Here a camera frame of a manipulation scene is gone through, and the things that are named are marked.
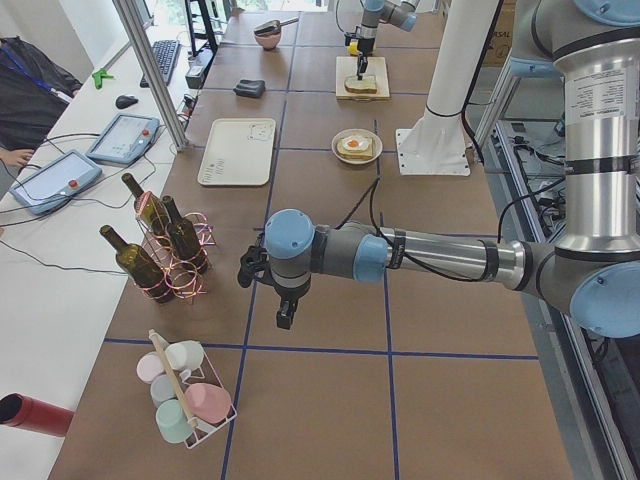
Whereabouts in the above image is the wooden cutting board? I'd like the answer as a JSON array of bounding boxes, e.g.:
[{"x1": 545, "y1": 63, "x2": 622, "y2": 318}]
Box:
[{"x1": 336, "y1": 56, "x2": 390, "y2": 100}]

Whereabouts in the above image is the copper wire bottle rack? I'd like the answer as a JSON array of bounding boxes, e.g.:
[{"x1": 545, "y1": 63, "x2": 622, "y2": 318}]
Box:
[{"x1": 135, "y1": 213, "x2": 206, "y2": 303}]

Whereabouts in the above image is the red cylinder bottle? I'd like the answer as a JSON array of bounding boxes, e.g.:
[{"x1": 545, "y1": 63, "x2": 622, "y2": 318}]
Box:
[{"x1": 1, "y1": 393, "x2": 74, "y2": 437}]

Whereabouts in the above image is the dark wine bottle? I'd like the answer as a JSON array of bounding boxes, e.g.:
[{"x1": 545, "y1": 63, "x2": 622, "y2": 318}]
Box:
[
  {"x1": 161, "y1": 195, "x2": 209, "y2": 274},
  {"x1": 100, "y1": 225, "x2": 175, "y2": 303}
]

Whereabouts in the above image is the far teach pendant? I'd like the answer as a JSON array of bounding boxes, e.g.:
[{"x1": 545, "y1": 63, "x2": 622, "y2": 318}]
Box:
[{"x1": 86, "y1": 113, "x2": 160, "y2": 165}]

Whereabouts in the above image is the white bowl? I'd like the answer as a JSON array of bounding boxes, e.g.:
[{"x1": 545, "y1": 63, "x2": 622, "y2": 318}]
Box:
[{"x1": 332, "y1": 129, "x2": 383, "y2": 165}]

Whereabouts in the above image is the black computer mouse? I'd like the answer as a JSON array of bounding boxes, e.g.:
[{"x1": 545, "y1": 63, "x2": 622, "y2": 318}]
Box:
[{"x1": 115, "y1": 95, "x2": 139, "y2": 110}]

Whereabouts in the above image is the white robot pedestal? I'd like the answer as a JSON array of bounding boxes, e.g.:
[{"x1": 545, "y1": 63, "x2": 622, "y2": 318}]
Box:
[{"x1": 396, "y1": 0, "x2": 502, "y2": 176}]

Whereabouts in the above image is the aluminium frame post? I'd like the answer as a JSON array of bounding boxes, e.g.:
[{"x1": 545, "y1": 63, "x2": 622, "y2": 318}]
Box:
[{"x1": 113, "y1": 0, "x2": 189, "y2": 152}]

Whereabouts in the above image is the light pink cup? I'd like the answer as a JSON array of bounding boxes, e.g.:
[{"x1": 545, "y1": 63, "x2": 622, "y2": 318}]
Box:
[{"x1": 136, "y1": 352, "x2": 165, "y2": 384}]

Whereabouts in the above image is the toast with fried egg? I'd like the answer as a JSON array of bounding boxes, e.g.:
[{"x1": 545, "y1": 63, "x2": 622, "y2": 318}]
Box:
[{"x1": 335, "y1": 135, "x2": 374, "y2": 160}]

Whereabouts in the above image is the brown bread slice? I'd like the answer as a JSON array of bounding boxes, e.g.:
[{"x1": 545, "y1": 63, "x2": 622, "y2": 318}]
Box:
[{"x1": 344, "y1": 75, "x2": 378, "y2": 94}]

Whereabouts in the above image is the pink bowl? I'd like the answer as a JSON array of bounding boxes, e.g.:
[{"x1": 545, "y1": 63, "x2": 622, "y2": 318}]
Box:
[{"x1": 254, "y1": 26, "x2": 281, "y2": 50}]

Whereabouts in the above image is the white bear tray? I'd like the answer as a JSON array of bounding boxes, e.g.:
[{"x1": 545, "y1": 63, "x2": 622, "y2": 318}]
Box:
[{"x1": 197, "y1": 118, "x2": 276, "y2": 186}]

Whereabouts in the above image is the white cup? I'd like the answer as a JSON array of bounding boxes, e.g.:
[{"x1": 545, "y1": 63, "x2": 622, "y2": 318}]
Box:
[{"x1": 164, "y1": 340, "x2": 204, "y2": 371}]

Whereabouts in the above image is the mint green cup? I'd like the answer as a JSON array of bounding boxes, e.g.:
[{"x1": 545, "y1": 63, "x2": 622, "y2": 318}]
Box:
[{"x1": 155, "y1": 399, "x2": 193, "y2": 444}]

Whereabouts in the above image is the metal scoop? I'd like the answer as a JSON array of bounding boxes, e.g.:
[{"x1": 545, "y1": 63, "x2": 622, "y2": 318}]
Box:
[{"x1": 253, "y1": 18, "x2": 299, "y2": 37}]

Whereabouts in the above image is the near teach pendant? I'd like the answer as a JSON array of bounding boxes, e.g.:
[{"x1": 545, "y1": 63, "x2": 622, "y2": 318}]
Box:
[{"x1": 9, "y1": 149, "x2": 102, "y2": 215}]

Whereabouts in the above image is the grey folded cloth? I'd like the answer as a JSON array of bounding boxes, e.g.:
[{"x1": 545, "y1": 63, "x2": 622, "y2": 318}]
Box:
[{"x1": 233, "y1": 79, "x2": 266, "y2": 99}]

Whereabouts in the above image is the dark wine bottle back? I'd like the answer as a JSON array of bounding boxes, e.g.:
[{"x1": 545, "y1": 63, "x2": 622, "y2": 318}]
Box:
[{"x1": 161, "y1": 195, "x2": 209, "y2": 274}]

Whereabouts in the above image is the black keyboard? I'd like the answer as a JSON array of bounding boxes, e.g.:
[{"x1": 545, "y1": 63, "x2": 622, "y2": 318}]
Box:
[{"x1": 152, "y1": 40, "x2": 181, "y2": 84}]

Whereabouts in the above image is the dark wine bottle front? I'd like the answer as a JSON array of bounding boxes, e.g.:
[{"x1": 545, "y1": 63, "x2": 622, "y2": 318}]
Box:
[{"x1": 100, "y1": 225, "x2": 175, "y2": 303}]

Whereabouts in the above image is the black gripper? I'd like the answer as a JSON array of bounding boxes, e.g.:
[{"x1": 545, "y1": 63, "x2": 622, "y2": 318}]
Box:
[
  {"x1": 237, "y1": 244, "x2": 311, "y2": 329},
  {"x1": 344, "y1": 30, "x2": 375, "y2": 80}
]

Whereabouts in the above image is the grey cup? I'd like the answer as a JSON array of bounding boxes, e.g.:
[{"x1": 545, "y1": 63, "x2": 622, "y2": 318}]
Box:
[{"x1": 150, "y1": 374, "x2": 176, "y2": 408}]

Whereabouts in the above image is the white wire cup rack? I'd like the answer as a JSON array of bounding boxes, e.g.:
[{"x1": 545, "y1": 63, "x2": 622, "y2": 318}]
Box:
[{"x1": 141, "y1": 330, "x2": 237, "y2": 449}]

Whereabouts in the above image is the teach pendant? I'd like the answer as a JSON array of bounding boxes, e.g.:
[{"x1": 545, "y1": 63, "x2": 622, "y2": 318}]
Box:
[
  {"x1": 9, "y1": 149, "x2": 102, "y2": 215},
  {"x1": 86, "y1": 113, "x2": 160, "y2": 165}
]

